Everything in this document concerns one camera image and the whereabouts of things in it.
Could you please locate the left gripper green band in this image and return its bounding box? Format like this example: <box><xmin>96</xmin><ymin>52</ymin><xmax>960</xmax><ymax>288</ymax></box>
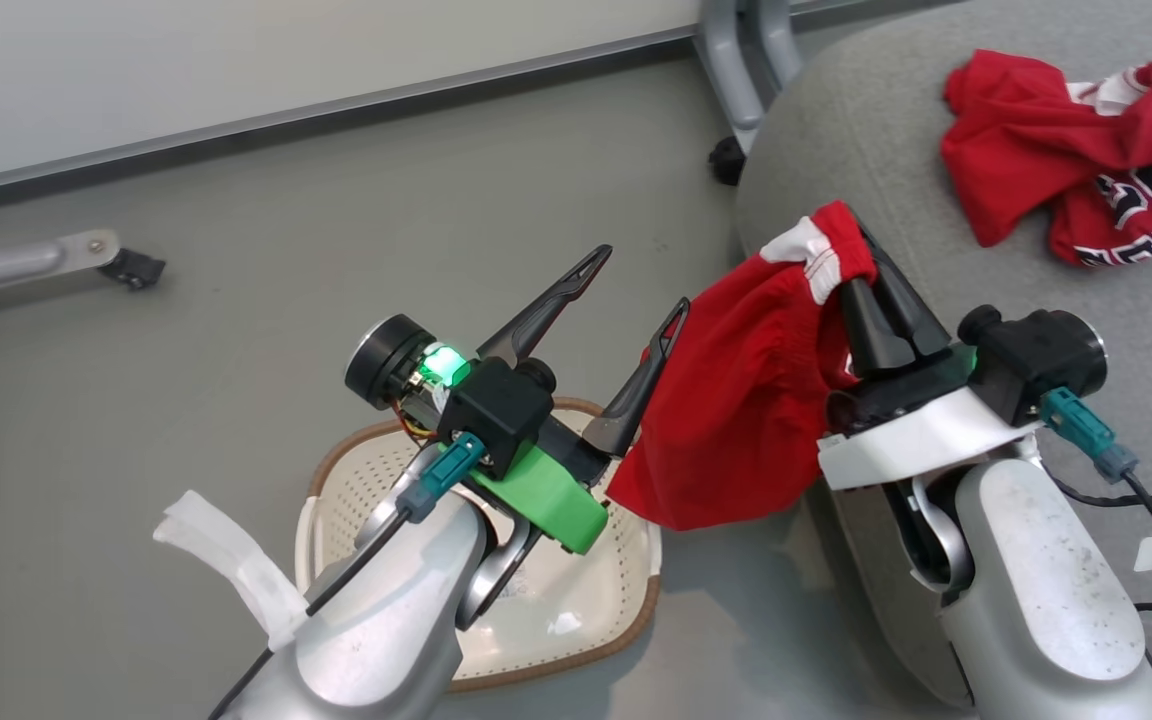
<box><xmin>470</xmin><ymin>245</ymin><xmax>692</xmax><ymax>557</ymax></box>

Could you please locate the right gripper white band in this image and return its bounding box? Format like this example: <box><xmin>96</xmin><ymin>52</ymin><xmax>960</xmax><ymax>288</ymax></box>
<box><xmin>817</xmin><ymin>226</ymin><xmax>1043</xmax><ymax>492</ymax></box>

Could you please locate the red shorts white trim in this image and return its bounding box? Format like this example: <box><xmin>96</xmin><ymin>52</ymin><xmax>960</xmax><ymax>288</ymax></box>
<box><xmin>605</xmin><ymin>200</ymin><xmax>880</xmax><ymax>532</ymax></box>

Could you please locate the red jersey with lettering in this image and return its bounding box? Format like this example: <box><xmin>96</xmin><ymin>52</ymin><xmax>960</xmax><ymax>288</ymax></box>
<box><xmin>939</xmin><ymin>49</ymin><xmax>1152</xmax><ymax>270</ymax></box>

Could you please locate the grey fabric seat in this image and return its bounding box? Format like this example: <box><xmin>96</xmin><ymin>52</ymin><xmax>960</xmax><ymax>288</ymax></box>
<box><xmin>733</xmin><ymin>0</ymin><xmax>1152</xmax><ymax>716</ymax></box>

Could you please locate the cream laundry basket brown rim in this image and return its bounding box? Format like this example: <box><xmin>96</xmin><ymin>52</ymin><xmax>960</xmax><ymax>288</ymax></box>
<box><xmin>293</xmin><ymin>397</ymin><xmax>663</xmax><ymax>694</ymax></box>

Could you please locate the round black caster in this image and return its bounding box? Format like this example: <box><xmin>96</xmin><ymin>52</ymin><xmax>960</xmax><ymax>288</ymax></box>
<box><xmin>708</xmin><ymin>136</ymin><xmax>748</xmax><ymax>187</ymax></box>

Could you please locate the forked grey metal chair leg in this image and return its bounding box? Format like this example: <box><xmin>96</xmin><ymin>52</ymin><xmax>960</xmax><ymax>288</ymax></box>
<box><xmin>693</xmin><ymin>0</ymin><xmax>803</xmax><ymax>151</ymax></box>

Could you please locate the white tape strip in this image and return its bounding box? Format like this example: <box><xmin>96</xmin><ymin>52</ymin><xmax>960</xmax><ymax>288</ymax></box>
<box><xmin>153</xmin><ymin>489</ymin><xmax>310</xmax><ymax>652</ymax></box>

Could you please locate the flat black caster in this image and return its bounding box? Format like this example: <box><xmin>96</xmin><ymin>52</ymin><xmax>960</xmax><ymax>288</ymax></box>
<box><xmin>99</xmin><ymin>247</ymin><xmax>167</xmax><ymax>292</ymax></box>

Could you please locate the long grey metal chair leg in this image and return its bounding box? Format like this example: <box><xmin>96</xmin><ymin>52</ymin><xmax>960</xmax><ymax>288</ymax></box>
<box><xmin>0</xmin><ymin>229</ymin><xmax>123</xmax><ymax>306</ymax></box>

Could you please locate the left arm teal cable connector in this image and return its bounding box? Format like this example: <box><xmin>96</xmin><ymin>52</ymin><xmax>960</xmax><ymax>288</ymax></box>
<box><xmin>397</xmin><ymin>432</ymin><xmax>488</xmax><ymax>525</ymax></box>

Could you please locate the arm teal cable connector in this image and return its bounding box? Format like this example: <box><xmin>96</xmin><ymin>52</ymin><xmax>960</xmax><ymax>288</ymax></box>
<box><xmin>1040</xmin><ymin>387</ymin><xmax>1139</xmax><ymax>485</ymax></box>
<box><xmin>397</xmin><ymin>432</ymin><xmax>488</xmax><ymax>525</ymax></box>

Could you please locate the right arm teal cable connector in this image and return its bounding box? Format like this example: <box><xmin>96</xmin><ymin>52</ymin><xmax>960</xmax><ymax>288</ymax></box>
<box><xmin>1040</xmin><ymin>387</ymin><xmax>1139</xmax><ymax>485</ymax></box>

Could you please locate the loose thin black cable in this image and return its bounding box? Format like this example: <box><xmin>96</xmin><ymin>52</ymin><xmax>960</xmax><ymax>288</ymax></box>
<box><xmin>1044</xmin><ymin>472</ymin><xmax>1152</xmax><ymax>531</ymax></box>

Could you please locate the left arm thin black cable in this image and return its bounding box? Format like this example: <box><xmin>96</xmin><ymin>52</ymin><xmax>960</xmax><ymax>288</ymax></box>
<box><xmin>206</xmin><ymin>505</ymin><xmax>409</xmax><ymax>720</ymax></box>

